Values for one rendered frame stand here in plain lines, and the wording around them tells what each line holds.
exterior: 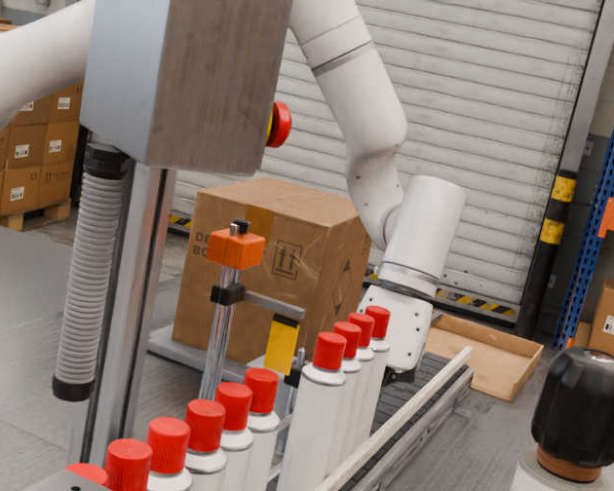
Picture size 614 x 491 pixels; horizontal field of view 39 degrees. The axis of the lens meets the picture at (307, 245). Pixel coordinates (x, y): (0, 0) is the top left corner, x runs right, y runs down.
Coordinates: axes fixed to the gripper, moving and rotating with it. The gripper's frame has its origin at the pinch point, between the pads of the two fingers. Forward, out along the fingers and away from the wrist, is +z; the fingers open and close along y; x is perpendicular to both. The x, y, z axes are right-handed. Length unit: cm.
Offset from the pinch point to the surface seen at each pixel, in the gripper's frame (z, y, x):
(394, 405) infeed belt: 0.4, -0.3, 17.6
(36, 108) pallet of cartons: -73, -299, 263
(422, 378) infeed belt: -4.9, -0.5, 32.3
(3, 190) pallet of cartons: -25, -298, 260
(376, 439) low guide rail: 4.3, 3.8, -3.5
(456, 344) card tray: -14, -4, 71
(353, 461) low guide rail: 7.1, 3.7, -11.1
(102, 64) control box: -21, -14, -59
